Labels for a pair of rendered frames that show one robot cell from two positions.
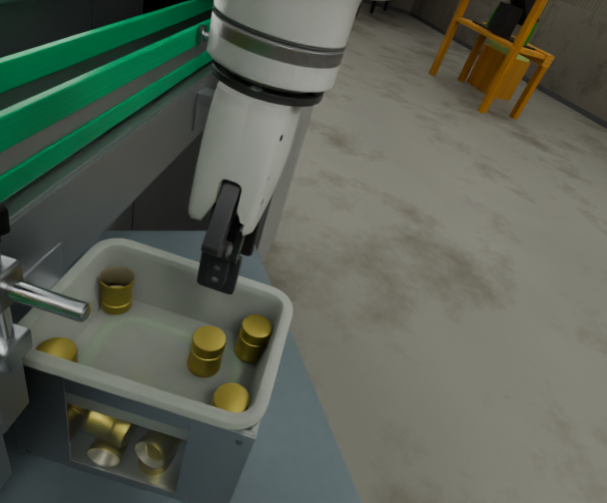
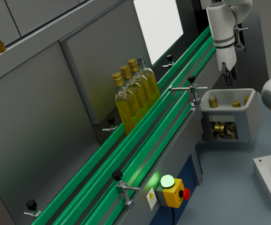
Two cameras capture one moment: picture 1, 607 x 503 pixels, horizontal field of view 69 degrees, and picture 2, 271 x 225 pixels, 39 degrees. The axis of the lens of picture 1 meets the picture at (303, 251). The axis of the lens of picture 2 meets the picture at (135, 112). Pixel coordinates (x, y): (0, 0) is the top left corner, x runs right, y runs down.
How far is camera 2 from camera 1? 127 cm
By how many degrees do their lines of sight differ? 35
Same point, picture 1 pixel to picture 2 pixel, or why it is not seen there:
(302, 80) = (227, 43)
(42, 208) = not seen: hidden behind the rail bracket
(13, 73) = (179, 63)
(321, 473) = not seen: outside the picture
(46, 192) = not seen: hidden behind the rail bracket
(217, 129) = (218, 55)
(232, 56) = (216, 44)
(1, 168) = (185, 80)
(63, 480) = (214, 155)
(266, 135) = (225, 53)
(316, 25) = (226, 36)
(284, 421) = not seen: outside the picture
